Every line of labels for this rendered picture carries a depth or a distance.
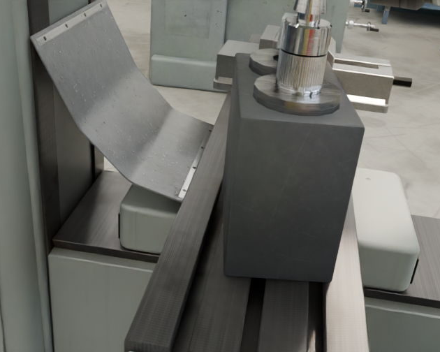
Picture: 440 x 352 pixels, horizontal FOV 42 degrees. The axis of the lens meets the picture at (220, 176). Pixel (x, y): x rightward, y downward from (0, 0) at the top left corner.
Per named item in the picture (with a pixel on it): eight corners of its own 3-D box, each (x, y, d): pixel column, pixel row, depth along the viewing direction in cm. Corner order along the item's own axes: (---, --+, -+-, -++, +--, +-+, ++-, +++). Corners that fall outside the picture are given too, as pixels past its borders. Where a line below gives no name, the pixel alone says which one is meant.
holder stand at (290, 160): (306, 186, 82) (330, 49, 73) (332, 284, 63) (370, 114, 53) (222, 180, 82) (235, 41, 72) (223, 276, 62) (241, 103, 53)
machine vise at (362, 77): (383, 89, 124) (394, 39, 119) (387, 114, 111) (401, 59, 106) (225, 67, 129) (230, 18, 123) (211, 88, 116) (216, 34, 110)
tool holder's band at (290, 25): (304, 24, 59) (306, 13, 58) (340, 35, 56) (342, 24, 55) (272, 28, 56) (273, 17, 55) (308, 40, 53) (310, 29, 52)
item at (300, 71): (297, 75, 61) (304, 24, 59) (330, 89, 58) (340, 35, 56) (265, 82, 58) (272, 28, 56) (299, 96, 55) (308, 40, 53)
